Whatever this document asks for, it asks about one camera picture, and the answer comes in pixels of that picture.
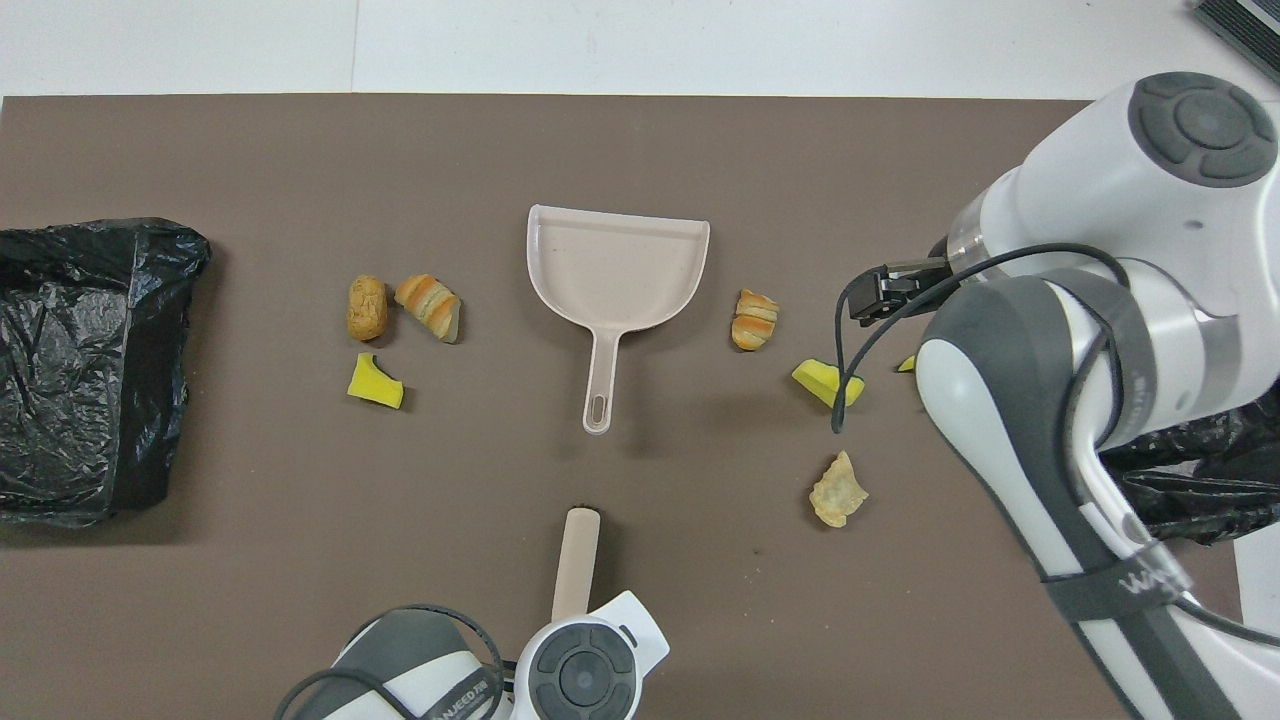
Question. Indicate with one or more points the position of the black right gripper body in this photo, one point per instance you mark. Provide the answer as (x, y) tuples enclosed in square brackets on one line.
[(885, 292)]

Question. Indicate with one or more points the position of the yellow sponge with green pad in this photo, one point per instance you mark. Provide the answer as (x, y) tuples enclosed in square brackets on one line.
[(815, 378)]

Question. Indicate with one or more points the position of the small striped croissant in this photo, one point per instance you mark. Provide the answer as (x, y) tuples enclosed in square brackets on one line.
[(755, 320)]

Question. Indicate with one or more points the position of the pale dumpling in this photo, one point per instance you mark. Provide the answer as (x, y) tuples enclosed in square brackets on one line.
[(838, 492)]

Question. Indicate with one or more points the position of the beige plastic dustpan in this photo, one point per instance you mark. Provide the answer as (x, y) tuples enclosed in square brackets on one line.
[(615, 270)]

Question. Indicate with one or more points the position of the beige brush with black bristles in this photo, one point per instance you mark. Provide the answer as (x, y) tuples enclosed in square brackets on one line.
[(577, 560)]

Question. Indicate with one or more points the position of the orange striped croissant piece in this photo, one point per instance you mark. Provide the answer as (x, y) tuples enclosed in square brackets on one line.
[(430, 303)]

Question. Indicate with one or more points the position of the brown potato shaped bread roll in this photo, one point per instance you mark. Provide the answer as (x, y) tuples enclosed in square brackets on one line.
[(367, 308)]

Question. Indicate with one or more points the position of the plain yellow sponge piece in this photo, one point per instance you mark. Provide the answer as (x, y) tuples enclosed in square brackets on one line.
[(372, 383)]

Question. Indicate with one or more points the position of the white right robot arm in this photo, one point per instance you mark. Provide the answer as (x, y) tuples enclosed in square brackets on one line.
[(1000, 420)]

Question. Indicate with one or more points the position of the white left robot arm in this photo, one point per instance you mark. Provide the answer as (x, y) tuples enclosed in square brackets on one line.
[(580, 680)]

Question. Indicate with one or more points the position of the bin lined with black bag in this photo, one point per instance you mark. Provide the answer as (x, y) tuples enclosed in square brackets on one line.
[(80, 350), (1200, 470)]

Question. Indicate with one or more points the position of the brown table mat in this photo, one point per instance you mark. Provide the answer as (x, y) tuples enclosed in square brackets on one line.
[(800, 620)]

